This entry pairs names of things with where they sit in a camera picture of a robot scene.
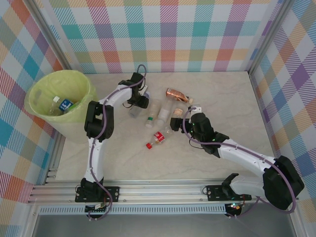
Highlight tall clear bottle pale blue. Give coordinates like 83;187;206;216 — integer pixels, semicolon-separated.
128;90;152;119

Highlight red label bottle red cap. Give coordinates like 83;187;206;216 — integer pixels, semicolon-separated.
145;127;174;151

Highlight blue label bottle white cap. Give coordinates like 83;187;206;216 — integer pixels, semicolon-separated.
50;96;72;116

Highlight green-lined trash bin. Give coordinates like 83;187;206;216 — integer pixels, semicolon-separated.
24;70;97;124

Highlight clear bottle green neckband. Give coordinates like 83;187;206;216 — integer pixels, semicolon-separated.
145;98;161;128

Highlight clear bottle white label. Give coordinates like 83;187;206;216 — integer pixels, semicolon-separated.
156;98;175;127

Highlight clear bottle peach cap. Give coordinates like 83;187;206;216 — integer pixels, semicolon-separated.
172;107;185;119

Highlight copper brown plastic bottle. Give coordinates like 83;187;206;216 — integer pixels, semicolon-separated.
165;87;194;104

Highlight small circuit board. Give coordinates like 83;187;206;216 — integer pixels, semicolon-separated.
85;202;109;214
224;202;244;217

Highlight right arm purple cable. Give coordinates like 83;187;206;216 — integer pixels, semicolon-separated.
182;106;298;219

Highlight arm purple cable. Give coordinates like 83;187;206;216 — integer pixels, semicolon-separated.
182;106;298;219
86;64;148;221

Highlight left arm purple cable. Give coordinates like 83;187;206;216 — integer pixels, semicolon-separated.
86;64;148;221

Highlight aluminium base frame rails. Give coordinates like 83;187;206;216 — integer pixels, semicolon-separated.
26;170;300;205

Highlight slotted white cable duct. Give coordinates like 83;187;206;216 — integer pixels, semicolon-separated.
39;206;228;215

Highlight aluminium frame post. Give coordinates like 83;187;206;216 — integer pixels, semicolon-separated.
247;0;295;76
29;0;83;77

